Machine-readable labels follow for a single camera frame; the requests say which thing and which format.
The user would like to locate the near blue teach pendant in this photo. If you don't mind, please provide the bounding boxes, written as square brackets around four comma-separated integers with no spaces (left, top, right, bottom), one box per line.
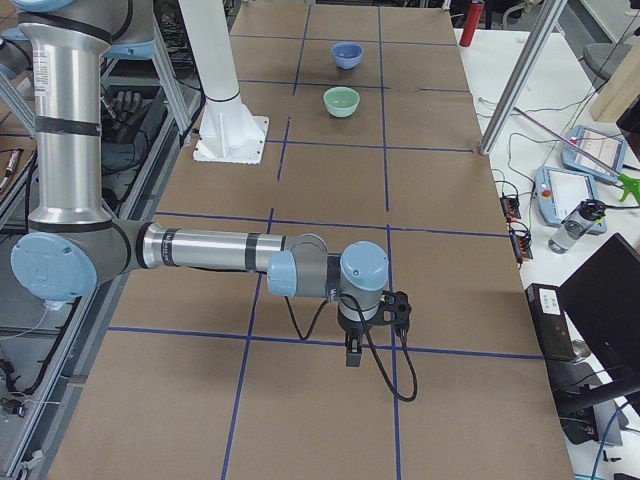
[534,166,599,227]

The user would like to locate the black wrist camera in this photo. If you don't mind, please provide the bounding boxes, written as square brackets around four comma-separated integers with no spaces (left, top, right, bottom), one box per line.
[371,290,412,346]

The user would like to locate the black camera cable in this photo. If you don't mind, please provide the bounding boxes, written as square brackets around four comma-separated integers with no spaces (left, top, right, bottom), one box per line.
[284,294,418,402]

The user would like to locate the white pedestal column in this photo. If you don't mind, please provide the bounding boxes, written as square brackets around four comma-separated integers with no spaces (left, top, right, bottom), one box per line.
[179,0,269,165]

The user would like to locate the black monitor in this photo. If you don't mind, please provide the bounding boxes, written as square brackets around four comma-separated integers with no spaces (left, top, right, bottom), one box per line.
[556,233,639,416]

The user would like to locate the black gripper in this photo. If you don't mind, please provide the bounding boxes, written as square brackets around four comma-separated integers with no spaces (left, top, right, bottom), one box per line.
[337,311,368,367]

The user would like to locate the blue bowl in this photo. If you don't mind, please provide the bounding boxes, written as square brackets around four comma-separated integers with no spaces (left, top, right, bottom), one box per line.
[331,42,364,70]

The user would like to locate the aluminium frame post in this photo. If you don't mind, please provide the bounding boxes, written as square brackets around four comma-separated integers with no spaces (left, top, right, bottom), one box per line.
[479,0,568,155]

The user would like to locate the green bowl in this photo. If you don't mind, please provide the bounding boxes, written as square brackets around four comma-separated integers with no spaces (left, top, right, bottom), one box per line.
[323,86,360,118]

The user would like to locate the orange-black adapter board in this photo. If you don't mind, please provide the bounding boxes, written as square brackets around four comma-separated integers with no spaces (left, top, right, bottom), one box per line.
[495,180,521,220]
[507,220,533,266]

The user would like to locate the green-handled reacher grabber stick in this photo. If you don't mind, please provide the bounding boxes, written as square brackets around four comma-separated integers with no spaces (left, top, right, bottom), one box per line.
[512,106,640,204]

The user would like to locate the black desktop box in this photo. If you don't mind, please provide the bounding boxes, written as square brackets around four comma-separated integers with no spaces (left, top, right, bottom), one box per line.
[525,283,576,362]

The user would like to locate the clear water bottle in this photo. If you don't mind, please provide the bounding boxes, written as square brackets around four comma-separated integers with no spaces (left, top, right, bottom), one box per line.
[547,199,606,254]

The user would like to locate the red cylinder bottle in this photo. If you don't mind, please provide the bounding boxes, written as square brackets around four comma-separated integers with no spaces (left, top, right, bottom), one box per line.
[459,0,485,47]

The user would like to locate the upper orange-black adapter board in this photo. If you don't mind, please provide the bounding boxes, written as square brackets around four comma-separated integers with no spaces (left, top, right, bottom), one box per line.
[495,180,521,220]

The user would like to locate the blue teach pendant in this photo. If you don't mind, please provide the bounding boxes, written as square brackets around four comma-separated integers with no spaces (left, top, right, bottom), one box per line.
[534,166,599,227]
[561,125,628,184]

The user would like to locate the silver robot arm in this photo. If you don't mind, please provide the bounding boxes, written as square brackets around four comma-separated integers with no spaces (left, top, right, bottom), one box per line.
[11,1,388,367]

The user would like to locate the lower orange-black adapter board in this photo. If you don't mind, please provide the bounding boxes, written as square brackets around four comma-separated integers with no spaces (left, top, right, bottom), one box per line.
[507,220,533,266]

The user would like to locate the far blue teach pendant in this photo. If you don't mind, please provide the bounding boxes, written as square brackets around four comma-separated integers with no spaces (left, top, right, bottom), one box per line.
[561,125,628,184]

